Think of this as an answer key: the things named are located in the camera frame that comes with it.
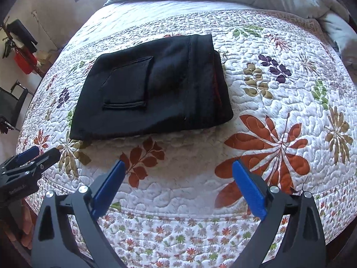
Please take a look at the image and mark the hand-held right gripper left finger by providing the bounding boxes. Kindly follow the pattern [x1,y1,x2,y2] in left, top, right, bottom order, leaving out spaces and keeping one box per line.
[31,160,126,268]

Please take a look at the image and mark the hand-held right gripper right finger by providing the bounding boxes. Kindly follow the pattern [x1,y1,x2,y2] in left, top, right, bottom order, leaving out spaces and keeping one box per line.
[231,160,328,268]

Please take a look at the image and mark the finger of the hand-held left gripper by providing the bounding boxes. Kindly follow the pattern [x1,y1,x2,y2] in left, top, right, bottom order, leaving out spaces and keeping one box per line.
[0,146,40,171]
[17,148,61,175]

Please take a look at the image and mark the black pants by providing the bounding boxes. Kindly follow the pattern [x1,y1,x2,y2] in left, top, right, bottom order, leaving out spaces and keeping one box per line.
[69,33,234,141]

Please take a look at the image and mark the person's left hand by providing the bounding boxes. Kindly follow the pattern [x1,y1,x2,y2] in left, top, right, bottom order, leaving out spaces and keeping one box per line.
[20,204,37,249]

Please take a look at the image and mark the black mesh chair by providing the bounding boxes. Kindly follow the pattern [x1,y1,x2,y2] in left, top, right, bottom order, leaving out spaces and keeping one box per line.
[0,80,30,132]

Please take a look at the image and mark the floral quilted bedspread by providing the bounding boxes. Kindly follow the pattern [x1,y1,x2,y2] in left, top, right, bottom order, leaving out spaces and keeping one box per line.
[15,0,357,268]

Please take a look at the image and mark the red plastic crate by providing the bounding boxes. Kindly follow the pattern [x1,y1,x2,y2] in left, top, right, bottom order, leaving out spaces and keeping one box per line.
[14,52,39,74]

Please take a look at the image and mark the black bag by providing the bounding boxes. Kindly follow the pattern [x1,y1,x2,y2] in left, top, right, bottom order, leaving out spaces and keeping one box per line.
[6,19,38,53]

